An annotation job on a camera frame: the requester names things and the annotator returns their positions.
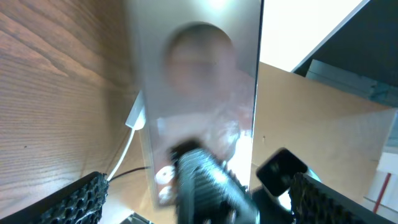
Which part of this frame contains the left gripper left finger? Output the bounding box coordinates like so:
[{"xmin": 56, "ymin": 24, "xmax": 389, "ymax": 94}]
[{"xmin": 1, "ymin": 172, "xmax": 109, "ymax": 224}]

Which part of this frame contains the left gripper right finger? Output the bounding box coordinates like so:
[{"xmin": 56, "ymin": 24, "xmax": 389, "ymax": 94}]
[{"xmin": 289, "ymin": 173, "xmax": 394, "ymax": 224}]

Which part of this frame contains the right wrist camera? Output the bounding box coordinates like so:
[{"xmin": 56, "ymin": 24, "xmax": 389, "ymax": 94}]
[{"xmin": 256, "ymin": 147, "xmax": 308, "ymax": 197}]

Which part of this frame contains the white power strip cord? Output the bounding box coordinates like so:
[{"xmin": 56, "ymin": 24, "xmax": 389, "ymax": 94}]
[{"xmin": 106, "ymin": 127, "xmax": 137, "ymax": 182}]

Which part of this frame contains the black charger cable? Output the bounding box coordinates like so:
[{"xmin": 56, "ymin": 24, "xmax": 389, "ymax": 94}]
[{"xmin": 108, "ymin": 166, "xmax": 150, "ymax": 182}]

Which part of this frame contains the white power strip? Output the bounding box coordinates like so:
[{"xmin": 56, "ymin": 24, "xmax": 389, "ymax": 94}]
[{"xmin": 125, "ymin": 91, "xmax": 146, "ymax": 131}]

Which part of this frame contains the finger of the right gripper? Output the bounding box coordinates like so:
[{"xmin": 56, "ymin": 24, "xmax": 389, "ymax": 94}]
[{"xmin": 170, "ymin": 139, "xmax": 260, "ymax": 224}]

